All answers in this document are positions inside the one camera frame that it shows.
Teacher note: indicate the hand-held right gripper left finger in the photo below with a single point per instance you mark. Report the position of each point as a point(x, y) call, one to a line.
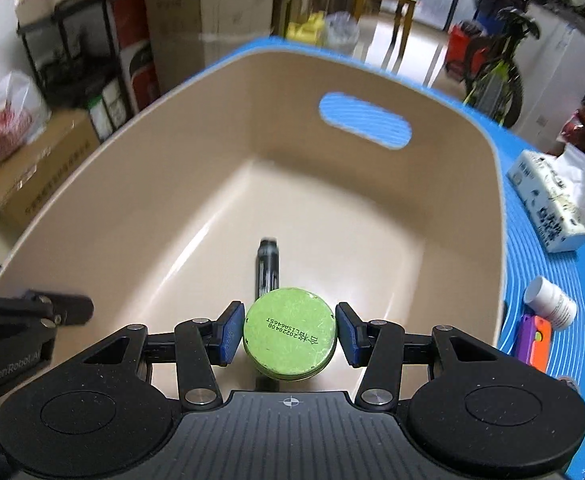
point(230, 334)

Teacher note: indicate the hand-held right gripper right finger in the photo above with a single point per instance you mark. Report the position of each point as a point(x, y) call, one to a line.
point(347, 336)

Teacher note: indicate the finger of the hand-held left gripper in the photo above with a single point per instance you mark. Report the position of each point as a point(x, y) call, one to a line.
point(67, 307)

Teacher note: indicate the round green tin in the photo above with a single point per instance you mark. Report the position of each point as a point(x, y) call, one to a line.
point(289, 332)

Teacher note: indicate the beige plastic bin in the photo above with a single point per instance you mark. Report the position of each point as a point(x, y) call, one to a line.
point(347, 210)

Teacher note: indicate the purple orange plastic toy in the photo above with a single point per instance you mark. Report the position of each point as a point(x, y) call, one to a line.
point(530, 340)

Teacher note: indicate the black marker pen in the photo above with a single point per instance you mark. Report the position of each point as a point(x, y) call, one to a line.
point(267, 270)

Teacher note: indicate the brown cardboard box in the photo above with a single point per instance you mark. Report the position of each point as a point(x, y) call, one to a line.
point(32, 175)

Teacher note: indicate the blue silicone mat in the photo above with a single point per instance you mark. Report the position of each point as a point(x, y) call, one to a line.
point(527, 255)

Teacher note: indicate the white red plastic bag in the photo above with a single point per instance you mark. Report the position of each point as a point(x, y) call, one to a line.
point(7, 110)

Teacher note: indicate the white pill bottle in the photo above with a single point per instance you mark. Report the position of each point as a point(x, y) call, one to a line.
point(552, 305)

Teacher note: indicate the printed tissue pack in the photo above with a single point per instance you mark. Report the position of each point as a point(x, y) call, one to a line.
point(547, 200)

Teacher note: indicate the red white appliance box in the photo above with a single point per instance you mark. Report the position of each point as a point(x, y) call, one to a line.
point(137, 70)

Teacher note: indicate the black metal rack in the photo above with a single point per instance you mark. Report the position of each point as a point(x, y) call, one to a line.
point(67, 35)

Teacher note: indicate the green black bike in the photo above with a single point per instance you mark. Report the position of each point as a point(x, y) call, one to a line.
point(497, 75)

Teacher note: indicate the open cardboard box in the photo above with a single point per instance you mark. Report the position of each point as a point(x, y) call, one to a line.
point(52, 2)

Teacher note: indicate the clear plastic bag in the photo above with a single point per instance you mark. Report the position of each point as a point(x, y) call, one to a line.
point(342, 27)

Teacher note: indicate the large wrapped cardboard box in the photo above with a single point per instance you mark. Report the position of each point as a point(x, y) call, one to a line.
point(197, 10)

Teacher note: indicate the white cardboard box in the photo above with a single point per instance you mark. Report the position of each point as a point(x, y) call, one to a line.
point(562, 70)

